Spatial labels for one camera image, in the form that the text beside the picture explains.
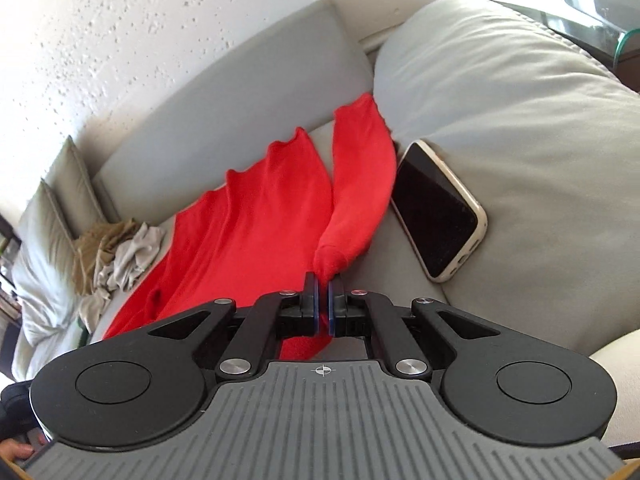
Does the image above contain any person's left hand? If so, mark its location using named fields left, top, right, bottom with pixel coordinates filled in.
left=0, top=439, right=37, bottom=465

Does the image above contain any large grey sofa cushion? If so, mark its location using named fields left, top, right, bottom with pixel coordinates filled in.
left=372, top=0, right=640, bottom=361

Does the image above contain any smartphone with white case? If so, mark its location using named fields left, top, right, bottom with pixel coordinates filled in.
left=389, top=140, right=488, bottom=282

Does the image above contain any glass side table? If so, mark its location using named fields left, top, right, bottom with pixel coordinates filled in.
left=487, top=0, right=640, bottom=68

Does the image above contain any red shirt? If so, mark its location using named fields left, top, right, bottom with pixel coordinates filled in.
left=102, top=92, right=399, bottom=361

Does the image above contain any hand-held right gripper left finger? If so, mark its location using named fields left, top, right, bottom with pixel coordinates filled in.
left=147, top=272, right=321, bottom=379

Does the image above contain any grey crumpled cloth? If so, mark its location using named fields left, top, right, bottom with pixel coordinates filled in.
left=79, top=222, right=167, bottom=332

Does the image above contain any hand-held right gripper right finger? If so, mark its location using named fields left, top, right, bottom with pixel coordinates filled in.
left=327, top=275, right=502, bottom=379

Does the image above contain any grey throw pillow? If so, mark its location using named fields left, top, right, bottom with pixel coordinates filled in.
left=10, top=180, right=101, bottom=381
left=42, top=135, right=121, bottom=241

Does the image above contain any tan crumpled cloth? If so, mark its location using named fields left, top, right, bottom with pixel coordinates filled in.
left=72, top=217, right=140, bottom=297

